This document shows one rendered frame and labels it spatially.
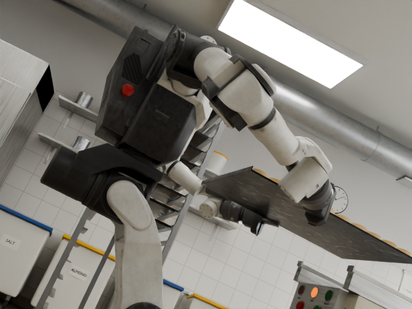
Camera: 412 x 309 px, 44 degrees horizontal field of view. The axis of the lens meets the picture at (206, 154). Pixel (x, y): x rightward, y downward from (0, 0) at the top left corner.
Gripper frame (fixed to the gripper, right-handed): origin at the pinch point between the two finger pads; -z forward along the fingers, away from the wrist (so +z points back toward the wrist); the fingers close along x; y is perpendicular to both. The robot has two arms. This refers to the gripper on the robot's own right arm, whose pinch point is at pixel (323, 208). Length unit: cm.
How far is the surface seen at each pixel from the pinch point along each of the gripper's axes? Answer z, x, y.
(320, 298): -25.2, -20.0, -1.1
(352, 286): -17.5, -14.6, -10.2
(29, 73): -152, 90, 330
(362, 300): -19.4, -17.0, -13.4
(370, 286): -21.3, -12.3, -14.1
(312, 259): -429, 65, 114
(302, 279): -38.6, -14.4, 9.7
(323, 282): -44.1, -12.2, 4.1
